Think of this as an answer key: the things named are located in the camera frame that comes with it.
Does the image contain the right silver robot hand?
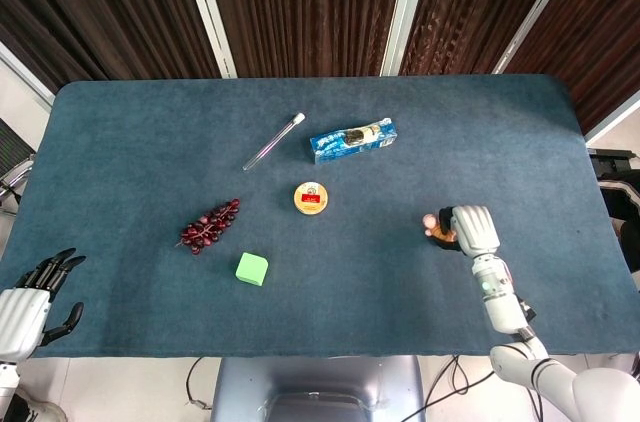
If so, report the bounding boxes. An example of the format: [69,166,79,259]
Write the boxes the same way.
[431,204,502,259]

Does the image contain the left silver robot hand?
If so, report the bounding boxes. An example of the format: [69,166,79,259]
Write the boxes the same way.
[0,247,88,363]

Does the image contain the small pink object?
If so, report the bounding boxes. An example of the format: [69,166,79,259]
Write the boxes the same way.
[422,211,460,244]

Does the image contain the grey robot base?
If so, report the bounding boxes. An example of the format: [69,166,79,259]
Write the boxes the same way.
[209,355,427,422]

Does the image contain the black equipment stand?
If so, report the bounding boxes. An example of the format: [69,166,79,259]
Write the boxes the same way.
[588,147,640,289]

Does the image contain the blue cookie package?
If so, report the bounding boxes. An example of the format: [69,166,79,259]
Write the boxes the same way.
[308,116,400,165]

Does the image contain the black chair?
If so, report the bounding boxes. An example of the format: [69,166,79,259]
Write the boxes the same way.
[0,116,37,216]

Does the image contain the round tin yellow lid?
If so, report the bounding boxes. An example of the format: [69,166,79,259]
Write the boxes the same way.
[292,180,333,218]

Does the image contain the blue table cloth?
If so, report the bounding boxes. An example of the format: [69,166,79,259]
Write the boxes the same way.
[0,73,640,360]

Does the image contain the dark red grape bunch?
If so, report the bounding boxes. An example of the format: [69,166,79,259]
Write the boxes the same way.
[175,198,242,257]

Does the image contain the glass test tube white cap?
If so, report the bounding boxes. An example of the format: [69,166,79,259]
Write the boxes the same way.
[242,112,307,173]

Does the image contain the brown pleated curtain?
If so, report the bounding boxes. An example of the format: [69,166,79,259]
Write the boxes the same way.
[503,0,640,136]
[399,0,572,78]
[0,0,222,95]
[199,0,412,80]

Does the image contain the green cube block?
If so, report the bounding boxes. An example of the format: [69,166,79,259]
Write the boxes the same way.
[233,251,270,288]

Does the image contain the black floor cable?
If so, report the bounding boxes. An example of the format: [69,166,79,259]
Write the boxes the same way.
[185,356,217,412]
[399,354,546,422]

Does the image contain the white partition post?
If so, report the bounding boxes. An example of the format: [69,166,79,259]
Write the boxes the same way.
[381,0,428,78]
[175,0,239,80]
[491,0,588,76]

